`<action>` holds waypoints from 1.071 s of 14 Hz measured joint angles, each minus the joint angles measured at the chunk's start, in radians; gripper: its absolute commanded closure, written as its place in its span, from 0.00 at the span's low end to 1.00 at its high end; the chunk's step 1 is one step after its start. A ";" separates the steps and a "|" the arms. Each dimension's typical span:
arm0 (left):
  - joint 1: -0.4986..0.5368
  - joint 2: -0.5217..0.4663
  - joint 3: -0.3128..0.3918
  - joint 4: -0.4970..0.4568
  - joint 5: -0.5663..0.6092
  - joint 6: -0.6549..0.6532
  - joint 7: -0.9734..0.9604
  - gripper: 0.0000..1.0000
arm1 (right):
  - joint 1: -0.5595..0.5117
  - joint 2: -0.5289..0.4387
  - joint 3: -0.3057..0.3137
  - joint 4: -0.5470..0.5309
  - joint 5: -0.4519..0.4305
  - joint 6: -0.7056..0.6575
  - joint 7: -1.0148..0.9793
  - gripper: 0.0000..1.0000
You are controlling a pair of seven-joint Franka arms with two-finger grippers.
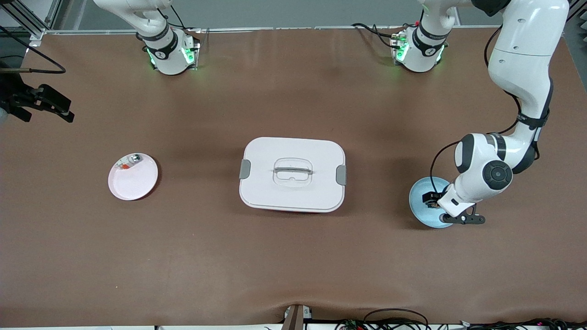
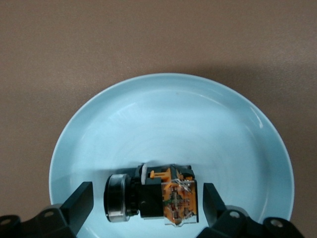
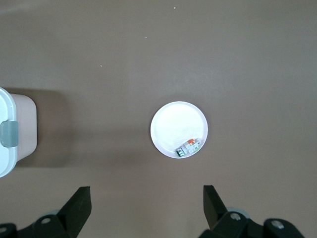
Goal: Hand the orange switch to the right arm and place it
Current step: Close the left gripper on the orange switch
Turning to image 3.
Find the brown table mat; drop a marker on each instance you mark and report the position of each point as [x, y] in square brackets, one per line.
[74, 37]

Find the white circuit breaker orange lever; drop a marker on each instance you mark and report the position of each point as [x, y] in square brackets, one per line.
[188, 148]

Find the white lidded storage box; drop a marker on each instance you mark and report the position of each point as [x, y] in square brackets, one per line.
[22, 124]

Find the pink round plate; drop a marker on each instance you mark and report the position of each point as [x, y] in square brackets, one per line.
[173, 121]

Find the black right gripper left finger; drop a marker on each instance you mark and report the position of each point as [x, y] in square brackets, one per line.
[62, 223]

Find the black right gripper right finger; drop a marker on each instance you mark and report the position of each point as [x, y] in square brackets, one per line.
[223, 223]

